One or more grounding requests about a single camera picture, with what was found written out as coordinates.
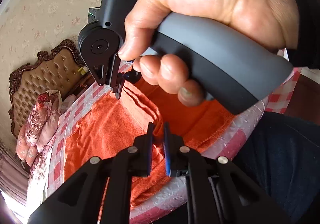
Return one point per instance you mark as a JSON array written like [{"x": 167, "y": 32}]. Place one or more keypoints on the folded red floral quilt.
[{"x": 42, "y": 114}]

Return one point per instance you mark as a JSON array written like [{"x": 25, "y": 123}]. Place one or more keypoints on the tufted carved wooden headboard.
[{"x": 37, "y": 84}]

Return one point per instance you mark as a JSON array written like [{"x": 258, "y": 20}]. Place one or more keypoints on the folded pink floral quilt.
[{"x": 25, "y": 144}]

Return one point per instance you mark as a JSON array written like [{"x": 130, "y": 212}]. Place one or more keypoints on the pink checked tablecloth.
[{"x": 70, "y": 114}]

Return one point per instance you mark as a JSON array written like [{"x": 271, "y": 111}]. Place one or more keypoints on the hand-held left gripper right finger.
[{"x": 167, "y": 154}]

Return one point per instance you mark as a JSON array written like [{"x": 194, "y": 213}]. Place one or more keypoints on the orange towel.
[{"x": 112, "y": 124}]

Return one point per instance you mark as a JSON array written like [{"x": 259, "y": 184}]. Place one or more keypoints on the person's legs in jeans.
[{"x": 280, "y": 164}]

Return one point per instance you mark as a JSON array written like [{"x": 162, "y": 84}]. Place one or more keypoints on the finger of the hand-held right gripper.
[
  {"x": 106, "y": 74},
  {"x": 115, "y": 76}
]

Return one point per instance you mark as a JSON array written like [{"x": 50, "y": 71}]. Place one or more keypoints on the yellow jar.
[{"x": 82, "y": 71}]

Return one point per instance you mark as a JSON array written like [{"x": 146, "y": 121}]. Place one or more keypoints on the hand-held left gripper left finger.
[{"x": 149, "y": 149}]

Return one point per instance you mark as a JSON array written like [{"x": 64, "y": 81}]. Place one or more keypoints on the dark wooden nightstand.
[{"x": 83, "y": 84}]

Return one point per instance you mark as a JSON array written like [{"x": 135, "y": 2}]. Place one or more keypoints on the pink curtain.
[{"x": 10, "y": 171}]

